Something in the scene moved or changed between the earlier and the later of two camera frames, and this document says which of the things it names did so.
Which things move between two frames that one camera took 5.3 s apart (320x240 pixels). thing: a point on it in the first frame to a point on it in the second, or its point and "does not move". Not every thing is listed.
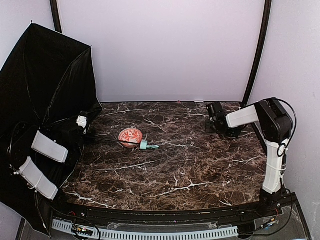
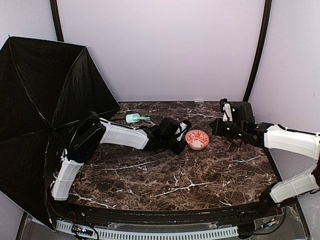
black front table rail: (248, 212) does not move
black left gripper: (88, 135) to (178, 141)
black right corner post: (267, 14) does not move
